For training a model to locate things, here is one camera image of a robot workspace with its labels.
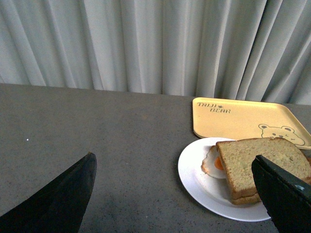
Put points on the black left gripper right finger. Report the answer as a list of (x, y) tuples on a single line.
[(286, 198)]

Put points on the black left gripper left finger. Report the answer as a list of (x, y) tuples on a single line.
[(58, 207)]

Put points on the bread slice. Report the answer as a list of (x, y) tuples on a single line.
[(255, 198), (237, 157)]

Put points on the white round plate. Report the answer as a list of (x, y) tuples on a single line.
[(210, 192)]

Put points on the fake fried egg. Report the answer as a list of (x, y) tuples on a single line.
[(211, 164)]

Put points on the yellow bear tray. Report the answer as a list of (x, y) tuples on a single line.
[(239, 119)]

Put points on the grey curtain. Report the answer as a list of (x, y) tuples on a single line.
[(256, 50)]

